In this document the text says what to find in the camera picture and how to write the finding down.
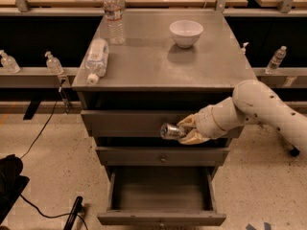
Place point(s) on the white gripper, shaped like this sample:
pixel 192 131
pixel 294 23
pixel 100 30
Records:
pixel 204 123

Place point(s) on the silver redbull can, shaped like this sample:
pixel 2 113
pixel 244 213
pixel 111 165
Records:
pixel 172 132

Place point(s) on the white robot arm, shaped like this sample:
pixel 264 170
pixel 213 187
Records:
pixel 251 102

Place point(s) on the grey metal drawer cabinet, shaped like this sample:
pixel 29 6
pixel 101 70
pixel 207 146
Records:
pixel 150 72

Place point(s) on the middle grey drawer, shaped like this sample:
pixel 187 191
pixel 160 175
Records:
pixel 161 156

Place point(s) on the open bottom grey drawer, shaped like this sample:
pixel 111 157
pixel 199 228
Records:
pixel 161 196

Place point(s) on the top grey drawer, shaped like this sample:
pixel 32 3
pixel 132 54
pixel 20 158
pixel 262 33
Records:
pixel 129 123

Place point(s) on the white pump bottle behind cabinet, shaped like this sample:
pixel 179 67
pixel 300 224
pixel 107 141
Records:
pixel 244 48

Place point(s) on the white bowl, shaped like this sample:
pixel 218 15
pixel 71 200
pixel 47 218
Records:
pixel 185 33

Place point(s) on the black stand leg with caster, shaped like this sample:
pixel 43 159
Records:
pixel 294 152

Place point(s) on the small water bottle on ledge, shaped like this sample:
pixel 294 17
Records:
pixel 276 60

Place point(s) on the lying clear water bottle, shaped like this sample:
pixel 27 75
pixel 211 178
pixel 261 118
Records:
pixel 96 60

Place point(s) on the black pole on floor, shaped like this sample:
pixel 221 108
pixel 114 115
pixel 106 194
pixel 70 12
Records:
pixel 77 207

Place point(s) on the upright clear water bottle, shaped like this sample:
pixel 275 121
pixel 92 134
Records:
pixel 114 19

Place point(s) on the sanitizer pump bottle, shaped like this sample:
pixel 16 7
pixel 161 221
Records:
pixel 9 63
pixel 53 64

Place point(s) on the black bag on floor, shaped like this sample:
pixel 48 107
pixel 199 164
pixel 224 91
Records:
pixel 12 183

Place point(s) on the far left sanitizer pump bottle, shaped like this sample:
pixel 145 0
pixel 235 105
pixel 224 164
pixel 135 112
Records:
pixel 9 63

